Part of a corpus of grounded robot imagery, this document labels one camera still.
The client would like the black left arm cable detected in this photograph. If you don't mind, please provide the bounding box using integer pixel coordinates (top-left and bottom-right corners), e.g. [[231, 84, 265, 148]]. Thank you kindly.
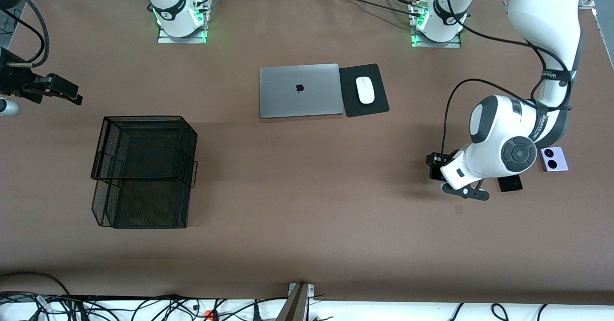
[[441, 0, 576, 156]]

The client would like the black wire mesh basket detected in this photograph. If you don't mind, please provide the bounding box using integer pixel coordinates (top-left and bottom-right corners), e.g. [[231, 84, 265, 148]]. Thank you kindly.
[[90, 116, 198, 229]]

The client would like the silver closed laptop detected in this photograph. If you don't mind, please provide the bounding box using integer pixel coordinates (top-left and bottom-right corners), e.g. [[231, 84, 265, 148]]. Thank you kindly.
[[259, 63, 345, 119]]

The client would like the lavender flip phone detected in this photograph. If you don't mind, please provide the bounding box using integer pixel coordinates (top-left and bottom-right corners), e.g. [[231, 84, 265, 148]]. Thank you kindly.
[[540, 147, 569, 172]]

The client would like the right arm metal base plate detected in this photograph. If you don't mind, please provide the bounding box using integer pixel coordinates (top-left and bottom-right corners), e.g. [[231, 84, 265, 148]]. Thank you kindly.
[[157, 24, 208, 44]]

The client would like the black slab smartphone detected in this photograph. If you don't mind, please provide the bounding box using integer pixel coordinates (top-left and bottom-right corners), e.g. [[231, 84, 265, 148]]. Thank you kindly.
[[497, 174, 523, 192]]

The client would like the black cable on table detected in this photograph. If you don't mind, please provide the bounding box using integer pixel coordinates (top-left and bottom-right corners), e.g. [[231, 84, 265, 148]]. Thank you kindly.
[[328, 0, 423, 18]]

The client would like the black mouse pad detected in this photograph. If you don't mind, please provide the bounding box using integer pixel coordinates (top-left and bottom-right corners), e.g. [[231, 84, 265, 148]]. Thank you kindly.
[[339, 63, 390, 118]]

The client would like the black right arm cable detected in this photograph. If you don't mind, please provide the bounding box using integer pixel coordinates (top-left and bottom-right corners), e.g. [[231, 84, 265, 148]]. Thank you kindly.
[[0, 0, 51, 68]]

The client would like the grey metal camera post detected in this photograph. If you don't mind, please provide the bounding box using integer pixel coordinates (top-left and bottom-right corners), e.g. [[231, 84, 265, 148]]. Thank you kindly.
[[276, 283, 315, 321]]

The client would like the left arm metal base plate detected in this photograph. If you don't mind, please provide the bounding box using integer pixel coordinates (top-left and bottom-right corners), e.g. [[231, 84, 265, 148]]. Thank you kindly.
[[412, 32, 462, 49]]

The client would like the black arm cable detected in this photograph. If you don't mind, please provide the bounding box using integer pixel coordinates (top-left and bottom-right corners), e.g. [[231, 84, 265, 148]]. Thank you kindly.
[[0, 0, 51, 68], [441, 0, 576, 156]]

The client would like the white computer mouse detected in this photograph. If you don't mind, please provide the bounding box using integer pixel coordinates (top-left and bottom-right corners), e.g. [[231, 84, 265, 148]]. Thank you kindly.
[[355, 76, 375, 105]]

